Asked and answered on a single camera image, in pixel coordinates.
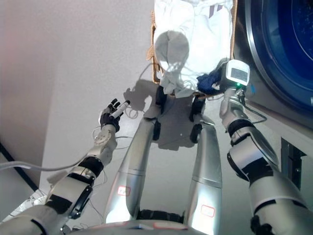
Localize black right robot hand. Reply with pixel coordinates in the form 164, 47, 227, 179
215, 57, 251, 93

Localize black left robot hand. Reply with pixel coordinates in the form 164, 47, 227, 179
99, 98, 131, 133

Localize dark blue garment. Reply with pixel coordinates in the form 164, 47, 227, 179
196, 64, 227, 95

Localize dark grey front-load washing machine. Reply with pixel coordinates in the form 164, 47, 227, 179
231, 0, 313, 190

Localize woven tan laundry basket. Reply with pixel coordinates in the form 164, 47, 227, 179
146, 0, 238, 98

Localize black left robot foot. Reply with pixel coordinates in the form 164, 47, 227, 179
155, 85, 169, 116

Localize white garment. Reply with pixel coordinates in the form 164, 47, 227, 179
153, 0, 233, 99

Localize silver right robot leg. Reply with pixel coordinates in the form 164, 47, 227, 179
182, 114, 224, 227

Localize silver robot torso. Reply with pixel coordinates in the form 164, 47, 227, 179
66, 209, 252, 235

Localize thick white cable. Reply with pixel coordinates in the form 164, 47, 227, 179
0, 153, 90, 172

